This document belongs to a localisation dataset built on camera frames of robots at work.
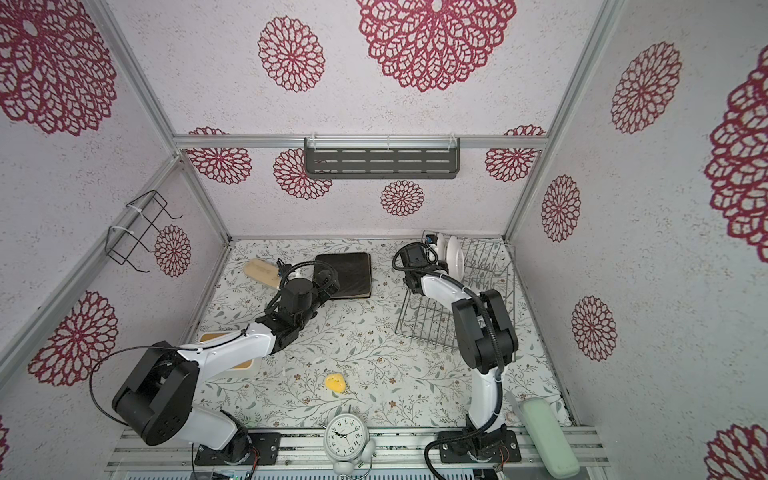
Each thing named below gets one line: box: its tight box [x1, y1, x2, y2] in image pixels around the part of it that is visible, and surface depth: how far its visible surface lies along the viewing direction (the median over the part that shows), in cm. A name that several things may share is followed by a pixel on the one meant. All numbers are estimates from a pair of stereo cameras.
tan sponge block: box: [244, 259, 280, 289], surface depth 108 cm
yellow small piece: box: [325, 373, 346, 393], surface depth 84 cm
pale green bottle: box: [518, 398, 580, 479], surface depth 74 cm
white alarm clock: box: [324, 413, 376, 475], surface depth 72 cm
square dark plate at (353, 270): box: [314, 252, 372, 299], surface depth 110 cm
